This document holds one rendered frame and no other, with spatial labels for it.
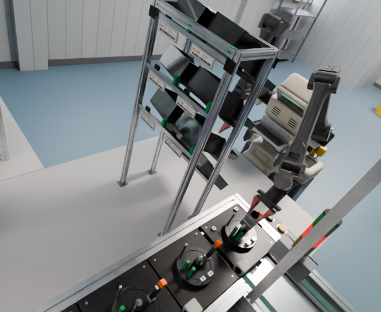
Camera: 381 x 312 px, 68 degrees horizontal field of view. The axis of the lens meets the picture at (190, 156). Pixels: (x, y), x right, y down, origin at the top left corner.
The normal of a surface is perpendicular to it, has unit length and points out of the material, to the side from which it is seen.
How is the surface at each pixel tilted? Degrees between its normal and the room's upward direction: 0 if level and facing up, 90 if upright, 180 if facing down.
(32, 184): 0
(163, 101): 65
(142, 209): 0
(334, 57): 90
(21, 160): 0
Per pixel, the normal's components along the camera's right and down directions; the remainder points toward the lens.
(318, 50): -0.73, 0.26
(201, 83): -0.62, -0.16
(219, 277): 0.28, -0.72
